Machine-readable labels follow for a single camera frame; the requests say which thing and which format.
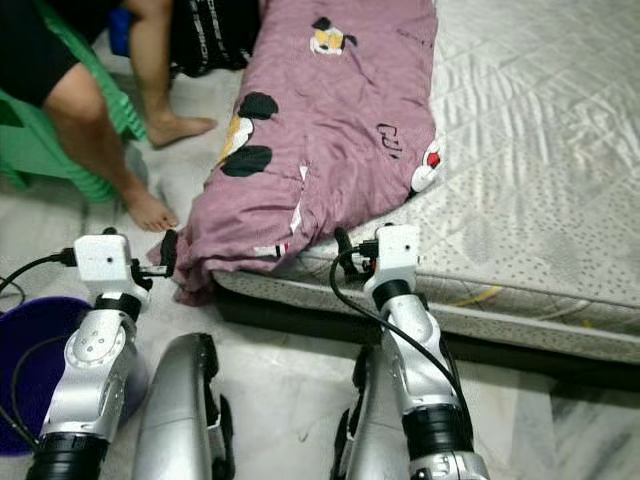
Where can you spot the mauve cartoon print blanket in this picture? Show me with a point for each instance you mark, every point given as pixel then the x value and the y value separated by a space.
pixel 320 130

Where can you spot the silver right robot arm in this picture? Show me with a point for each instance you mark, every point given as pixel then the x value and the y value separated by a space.
pixel 415 370

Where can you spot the dark bed base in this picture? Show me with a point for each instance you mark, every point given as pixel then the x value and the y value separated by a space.
pixel 360 330

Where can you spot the grey robot left leg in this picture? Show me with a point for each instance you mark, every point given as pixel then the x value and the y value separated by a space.
pixel 180 410

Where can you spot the purple plastic bucket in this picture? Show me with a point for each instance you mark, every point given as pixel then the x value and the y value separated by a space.
pixel 30 350

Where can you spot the seated person in black shorts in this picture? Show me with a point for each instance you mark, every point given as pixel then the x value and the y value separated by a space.
pixel 90 110

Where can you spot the green plastic chair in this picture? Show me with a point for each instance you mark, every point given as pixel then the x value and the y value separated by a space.
pixel 25 150

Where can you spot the grey quilted mattress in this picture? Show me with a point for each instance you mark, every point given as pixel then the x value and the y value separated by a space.
pixel 530 150

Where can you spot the black bag with white print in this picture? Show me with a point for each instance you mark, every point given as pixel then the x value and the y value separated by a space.
pixel 210 35

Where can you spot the blue plastic item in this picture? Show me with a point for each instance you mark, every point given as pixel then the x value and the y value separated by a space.
pixel 120 33

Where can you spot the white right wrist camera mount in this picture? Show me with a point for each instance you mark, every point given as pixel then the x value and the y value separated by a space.
pixel 397 253

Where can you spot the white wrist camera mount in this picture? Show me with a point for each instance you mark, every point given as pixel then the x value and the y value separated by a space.
pixel 110 262
pixel 397 253

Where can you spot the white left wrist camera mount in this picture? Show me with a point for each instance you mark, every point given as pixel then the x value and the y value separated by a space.
pixel 110 262

